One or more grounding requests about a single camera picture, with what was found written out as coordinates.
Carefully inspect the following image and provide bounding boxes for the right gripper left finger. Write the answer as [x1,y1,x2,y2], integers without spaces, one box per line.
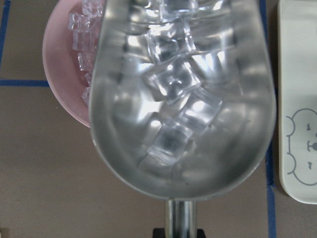
[152,228,168,238]

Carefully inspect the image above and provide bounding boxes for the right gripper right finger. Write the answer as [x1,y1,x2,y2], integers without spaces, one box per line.
[196,229,206,238]

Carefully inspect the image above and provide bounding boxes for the stainless steel ice scoop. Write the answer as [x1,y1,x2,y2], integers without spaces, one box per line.
[89,0,276,238]

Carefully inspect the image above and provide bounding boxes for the ice cubes in scoop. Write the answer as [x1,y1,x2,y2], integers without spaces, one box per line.
[141,0,233,167]

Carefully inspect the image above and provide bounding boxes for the pile of clear ice cubes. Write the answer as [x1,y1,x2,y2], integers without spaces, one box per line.
[67,0,106,106]

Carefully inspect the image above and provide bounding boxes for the pink bowl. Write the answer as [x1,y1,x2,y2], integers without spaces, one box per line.
[42,0,90,126]

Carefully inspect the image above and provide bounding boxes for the cream bear serving tray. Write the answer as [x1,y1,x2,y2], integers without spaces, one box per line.
[278,0,317,204]

